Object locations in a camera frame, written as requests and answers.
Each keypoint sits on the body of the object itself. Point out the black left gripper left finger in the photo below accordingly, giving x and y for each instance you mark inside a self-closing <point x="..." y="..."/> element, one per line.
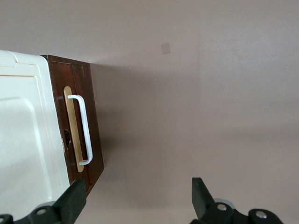
<point x="67" y="205"/>

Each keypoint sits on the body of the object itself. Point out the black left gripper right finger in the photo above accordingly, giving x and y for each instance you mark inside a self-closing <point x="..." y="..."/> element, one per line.
<point x="203" y="200"/>

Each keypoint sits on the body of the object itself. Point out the dark wooden drawer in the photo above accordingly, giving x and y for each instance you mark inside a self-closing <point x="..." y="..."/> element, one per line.
<point x="93" y="121"/>

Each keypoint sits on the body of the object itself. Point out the white plastic box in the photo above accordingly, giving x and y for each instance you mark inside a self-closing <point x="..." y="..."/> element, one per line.
<point x="23" y="128"/>

